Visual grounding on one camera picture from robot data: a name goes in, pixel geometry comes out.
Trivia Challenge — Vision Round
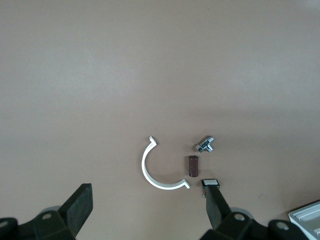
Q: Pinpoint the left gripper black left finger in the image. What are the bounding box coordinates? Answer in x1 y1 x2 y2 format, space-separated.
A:
17 183 94 240

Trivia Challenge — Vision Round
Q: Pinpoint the small white rectangular switch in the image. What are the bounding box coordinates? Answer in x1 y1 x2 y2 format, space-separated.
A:
200 178 221 200

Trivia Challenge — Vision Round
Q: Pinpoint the white semicircular pipe clamp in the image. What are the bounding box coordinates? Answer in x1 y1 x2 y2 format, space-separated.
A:
141 135 190 190

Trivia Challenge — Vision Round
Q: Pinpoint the white compartment tray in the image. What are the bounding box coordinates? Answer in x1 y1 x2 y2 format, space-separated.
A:
288 199 320 240

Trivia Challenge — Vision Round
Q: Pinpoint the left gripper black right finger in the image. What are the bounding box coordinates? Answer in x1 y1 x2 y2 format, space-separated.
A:
199 186 276 240

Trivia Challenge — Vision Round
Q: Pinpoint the chrome metal fitting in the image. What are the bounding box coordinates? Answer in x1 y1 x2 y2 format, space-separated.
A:
193 135 216 153

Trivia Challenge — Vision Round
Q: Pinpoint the brown cylinder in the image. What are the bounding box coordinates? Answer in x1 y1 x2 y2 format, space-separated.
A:
186 154 200 178

